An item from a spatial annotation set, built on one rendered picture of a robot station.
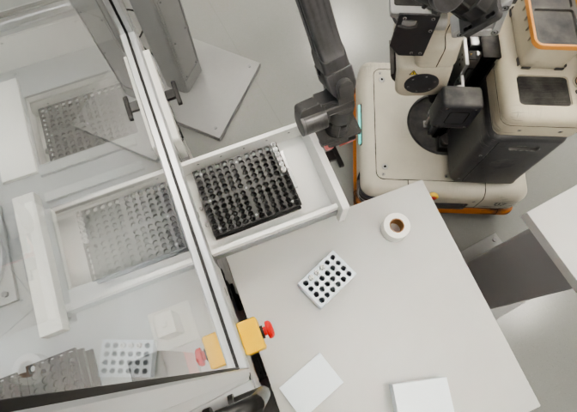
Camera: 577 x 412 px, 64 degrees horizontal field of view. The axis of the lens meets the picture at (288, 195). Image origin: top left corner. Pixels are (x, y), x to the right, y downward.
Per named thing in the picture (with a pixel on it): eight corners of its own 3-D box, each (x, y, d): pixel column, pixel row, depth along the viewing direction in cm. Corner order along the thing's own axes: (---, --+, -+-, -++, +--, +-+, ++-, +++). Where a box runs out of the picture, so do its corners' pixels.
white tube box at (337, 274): (331, 252, 121) (332, 249, 118) (355, 275, 119) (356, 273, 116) (297, 285, 119) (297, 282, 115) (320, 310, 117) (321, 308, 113)
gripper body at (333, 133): (311, 126, 110) (312, 110, 104) (349, 112, 112) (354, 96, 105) (321, 149, 108) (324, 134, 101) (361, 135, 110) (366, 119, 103)
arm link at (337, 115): (360, 106, 97) (349, 85, 99) (330, 118, 96) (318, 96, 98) (355, 123, 104) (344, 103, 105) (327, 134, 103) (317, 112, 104)
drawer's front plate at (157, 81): (159, 71, 133) (148, 47, 123) (188, 157, 124) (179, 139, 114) (153, 74, 133) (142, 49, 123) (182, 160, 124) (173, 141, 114)
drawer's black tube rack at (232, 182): (276, 153, 123) (276, 142, 117) (300, 211, 117) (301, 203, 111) (197, 181, 120) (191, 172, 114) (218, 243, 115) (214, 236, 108)
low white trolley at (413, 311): (374, 244, 200) (422, 178, 128) (441, 388, 181) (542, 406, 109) (248, 293, 193) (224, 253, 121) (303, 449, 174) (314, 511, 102)
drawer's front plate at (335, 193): (302, 126, 127) (303, 106, 117) (344, 220, 118) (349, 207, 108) (296, 128, 127) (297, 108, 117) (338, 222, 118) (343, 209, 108)
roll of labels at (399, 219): (396, 247, 122) (399, 244, 118) (375, 230, 123) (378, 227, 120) (411, 227, 124) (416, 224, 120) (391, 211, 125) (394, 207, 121)
